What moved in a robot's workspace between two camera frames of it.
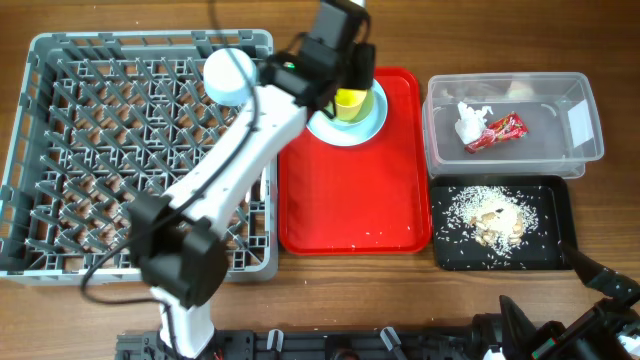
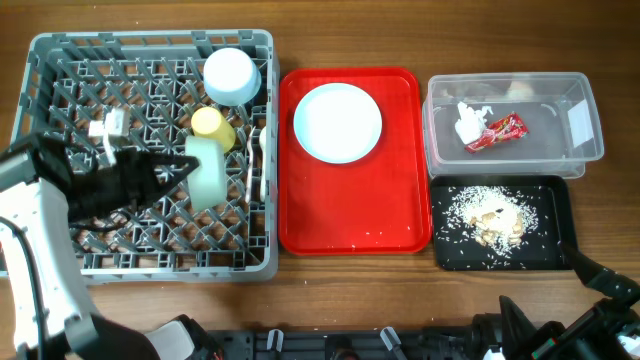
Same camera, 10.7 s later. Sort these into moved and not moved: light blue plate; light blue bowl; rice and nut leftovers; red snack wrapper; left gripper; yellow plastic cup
Moved: left gripper; light blue plate; yellow plastic cup
Not moved: light blue bowl; red snack wrapper; rice and nut leftovers
